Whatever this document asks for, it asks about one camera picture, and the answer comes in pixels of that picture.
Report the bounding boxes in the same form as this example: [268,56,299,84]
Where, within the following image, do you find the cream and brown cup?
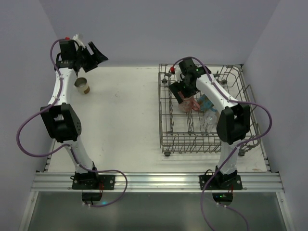
[74,77,90,95]

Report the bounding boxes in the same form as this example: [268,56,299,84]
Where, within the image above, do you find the pink patterned mug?
[179,97,201,112]

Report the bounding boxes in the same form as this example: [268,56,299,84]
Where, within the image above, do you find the blue butterfly mug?
[197,94,214,112]

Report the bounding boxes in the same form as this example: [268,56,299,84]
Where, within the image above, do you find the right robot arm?
[168,57,250,186]

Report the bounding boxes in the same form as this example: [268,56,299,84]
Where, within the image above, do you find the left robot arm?
[41,39,108,186]

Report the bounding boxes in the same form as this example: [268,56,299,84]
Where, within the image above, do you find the clear drinking glass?
[200,110,218,133]

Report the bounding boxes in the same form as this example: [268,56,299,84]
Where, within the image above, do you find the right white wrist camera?
[170,66,183,82]

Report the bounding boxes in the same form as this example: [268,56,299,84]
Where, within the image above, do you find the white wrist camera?
[73,34,86,48]
[170,66,183,82]

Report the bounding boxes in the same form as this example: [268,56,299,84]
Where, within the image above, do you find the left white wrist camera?
[73,34,86,48]

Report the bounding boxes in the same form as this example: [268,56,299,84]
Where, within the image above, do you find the grey wire dish rack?
[158,64,252,156]

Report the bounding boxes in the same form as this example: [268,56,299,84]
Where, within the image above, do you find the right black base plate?
[199,169,243,190]

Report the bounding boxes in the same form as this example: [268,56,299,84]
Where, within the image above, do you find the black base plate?
[70,173,116,190]
[199,169,243,190]

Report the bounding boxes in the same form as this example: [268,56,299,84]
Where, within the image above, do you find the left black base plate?
[70,173,116,190]

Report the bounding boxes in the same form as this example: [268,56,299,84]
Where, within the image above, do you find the aluminium mounting rail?
[30,172,284,193]

